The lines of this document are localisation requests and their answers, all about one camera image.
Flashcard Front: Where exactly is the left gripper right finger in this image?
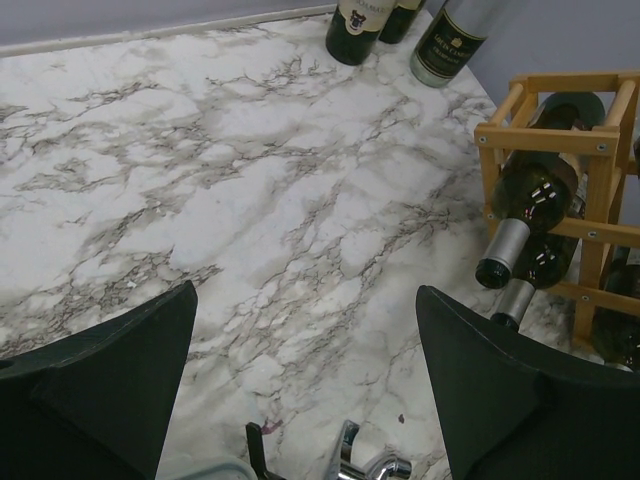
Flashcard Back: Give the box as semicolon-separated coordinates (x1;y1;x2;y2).
416;286;639;479

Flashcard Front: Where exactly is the green bottle white label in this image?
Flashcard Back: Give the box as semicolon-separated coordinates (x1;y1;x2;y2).
325;0;396;66

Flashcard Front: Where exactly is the green bottle back right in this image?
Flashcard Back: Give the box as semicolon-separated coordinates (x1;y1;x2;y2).
379;0;426;44

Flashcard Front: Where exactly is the black metal rod tool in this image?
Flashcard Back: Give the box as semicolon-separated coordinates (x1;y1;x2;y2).
245;422;271;480

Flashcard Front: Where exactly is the clear plastic storage box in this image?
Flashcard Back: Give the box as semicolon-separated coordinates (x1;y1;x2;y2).
193;458;256;480

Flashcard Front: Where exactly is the green bottle lowest rack slot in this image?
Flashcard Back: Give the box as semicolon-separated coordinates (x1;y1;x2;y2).
589;249;640;374

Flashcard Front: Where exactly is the green bottle silver neck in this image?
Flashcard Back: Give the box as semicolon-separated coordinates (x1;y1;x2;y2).
475;92;605;289

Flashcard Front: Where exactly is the tall clear glass bottle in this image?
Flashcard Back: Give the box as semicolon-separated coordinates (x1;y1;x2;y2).
410;0;502;88

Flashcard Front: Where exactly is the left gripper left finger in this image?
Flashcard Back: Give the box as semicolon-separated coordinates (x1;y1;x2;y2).
1;281;198;479

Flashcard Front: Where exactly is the chrome faucet tap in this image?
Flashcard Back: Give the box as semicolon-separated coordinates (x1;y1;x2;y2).
324;420;414;480

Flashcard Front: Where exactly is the wooden wine rack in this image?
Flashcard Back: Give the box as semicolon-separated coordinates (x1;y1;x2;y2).
474;70;639;345

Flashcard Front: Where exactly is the green bottle rack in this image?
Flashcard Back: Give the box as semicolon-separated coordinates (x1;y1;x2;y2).
490;234;579;332

